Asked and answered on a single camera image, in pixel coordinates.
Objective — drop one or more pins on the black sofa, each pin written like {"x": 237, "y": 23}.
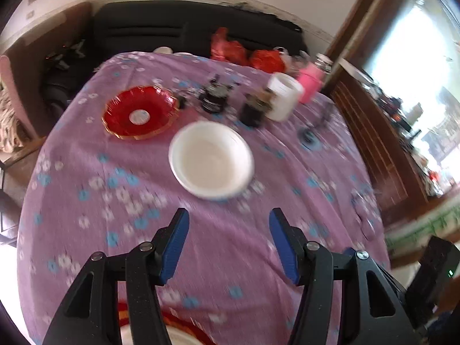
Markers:
{"x": 185, "y": 27}

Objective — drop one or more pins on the black phone stand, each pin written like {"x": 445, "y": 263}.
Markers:
{"x": 308, "y": 135}

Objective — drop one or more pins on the black ink bottle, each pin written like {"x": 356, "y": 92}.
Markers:
{"x": 215, "y": 96}

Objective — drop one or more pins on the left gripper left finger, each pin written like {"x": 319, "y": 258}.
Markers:
{"x": 88, "y": 313}

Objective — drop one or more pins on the white plastic jar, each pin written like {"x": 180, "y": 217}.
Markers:
{"x": 286, "y": 92}

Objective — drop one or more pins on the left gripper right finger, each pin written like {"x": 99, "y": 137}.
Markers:
{"x": 371, "y": 310}

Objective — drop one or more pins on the brown armchair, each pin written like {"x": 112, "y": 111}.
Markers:
{"x": 23, "y": 62}

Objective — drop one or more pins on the large red glass plate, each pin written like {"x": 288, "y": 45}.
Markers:
{"x": 180, "y": 331}

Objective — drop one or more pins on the small red glass dish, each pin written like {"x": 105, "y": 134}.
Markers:
{"x": 140, "y": 113}

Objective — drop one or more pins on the purple floral tablecloth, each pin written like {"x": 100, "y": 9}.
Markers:
{"x": 92, "y": 192}

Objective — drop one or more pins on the pink sleeved thermos bottle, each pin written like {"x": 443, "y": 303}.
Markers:
{"x": 312, "y": 76}

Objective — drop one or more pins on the brick pattern wooden counter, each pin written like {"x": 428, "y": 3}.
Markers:
{"x": 397, "y": 187}

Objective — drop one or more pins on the purple frame eyeglasses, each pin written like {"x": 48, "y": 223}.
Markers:
{"x": 368, "y": 218}

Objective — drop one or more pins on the small white foam bowl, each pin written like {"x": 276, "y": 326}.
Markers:
{"x": 211, "y": 161}

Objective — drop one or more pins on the dark jar with red label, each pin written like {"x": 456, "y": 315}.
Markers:
{"x": 256, "y": 106}

